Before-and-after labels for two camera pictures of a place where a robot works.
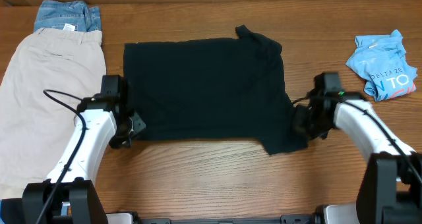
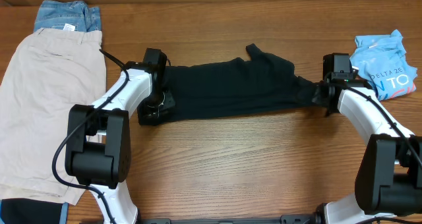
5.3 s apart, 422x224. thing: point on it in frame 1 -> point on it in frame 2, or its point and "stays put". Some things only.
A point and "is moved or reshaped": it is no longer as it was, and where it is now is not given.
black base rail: [308, 219] stays put
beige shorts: [51, 76] stays put
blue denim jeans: [68, 15] stays put
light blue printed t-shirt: [380, 60] stays put
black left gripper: [139, 126] -> [146, 112]
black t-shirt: [213, 89] is moved or reshaped
